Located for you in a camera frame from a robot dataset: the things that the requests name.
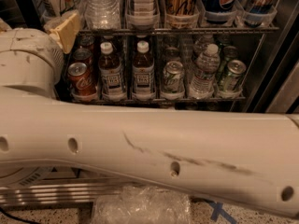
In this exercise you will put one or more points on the clear water bottle middle shelf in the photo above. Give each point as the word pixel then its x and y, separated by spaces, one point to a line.
pixel 207 65

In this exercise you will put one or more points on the green ginger ale can behind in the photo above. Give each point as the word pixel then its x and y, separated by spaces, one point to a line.
pixel 228 53

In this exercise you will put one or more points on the silver can behind diet 7up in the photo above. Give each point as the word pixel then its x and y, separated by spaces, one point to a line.
pixel 171 54

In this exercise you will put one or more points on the red coca-cola can middle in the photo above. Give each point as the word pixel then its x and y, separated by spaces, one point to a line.
pixel 84 56

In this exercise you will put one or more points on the right brown tea bottle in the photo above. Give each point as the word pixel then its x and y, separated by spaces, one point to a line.
pixel 143 69

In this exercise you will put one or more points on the blue red striped can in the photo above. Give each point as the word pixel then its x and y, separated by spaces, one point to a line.
pixel 256 11

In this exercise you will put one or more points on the clear water bottle top shelf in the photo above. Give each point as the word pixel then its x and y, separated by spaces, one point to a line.
pixel 102 14

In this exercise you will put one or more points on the clear water bottle shelf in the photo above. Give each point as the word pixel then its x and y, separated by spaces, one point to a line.
pixel 207 65
pixel 102 14

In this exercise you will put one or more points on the blue tape cross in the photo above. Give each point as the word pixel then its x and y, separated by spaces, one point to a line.
pixel 218 211

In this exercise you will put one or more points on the green ginger ale can front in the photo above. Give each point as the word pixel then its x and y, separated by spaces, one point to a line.
pixel 232 75

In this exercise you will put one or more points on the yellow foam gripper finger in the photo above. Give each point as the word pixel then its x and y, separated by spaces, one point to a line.
pixel 4 26
pixel 64 29

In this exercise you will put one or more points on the brown tea bottle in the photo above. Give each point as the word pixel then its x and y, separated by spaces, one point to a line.
pixel 110 69
pixel 143 69

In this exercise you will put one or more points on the clear plastic wrap bundle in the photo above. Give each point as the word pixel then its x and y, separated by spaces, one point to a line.
pixel 142 205

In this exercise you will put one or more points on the left brown tea bottle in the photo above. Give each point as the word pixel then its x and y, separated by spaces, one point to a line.
pixel 110 69

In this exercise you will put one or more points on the blue pepsi can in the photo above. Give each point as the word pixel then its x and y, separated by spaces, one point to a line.
pixel 216 7

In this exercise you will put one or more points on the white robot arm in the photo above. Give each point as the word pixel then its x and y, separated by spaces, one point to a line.
pixel 249 160

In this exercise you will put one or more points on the green ginger ale can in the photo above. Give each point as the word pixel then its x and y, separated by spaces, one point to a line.
pixel 228 53
pixel 232 75

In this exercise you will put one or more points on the red coca-cola can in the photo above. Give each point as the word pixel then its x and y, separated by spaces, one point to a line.
pixel 84 56
pixel 81 79
pixel 87 42

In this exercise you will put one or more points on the red coca-cola can back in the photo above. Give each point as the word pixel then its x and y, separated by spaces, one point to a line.
pixel 87 42

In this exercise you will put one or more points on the red coca-cola can front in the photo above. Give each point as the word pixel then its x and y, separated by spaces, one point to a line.
pixel 81 79

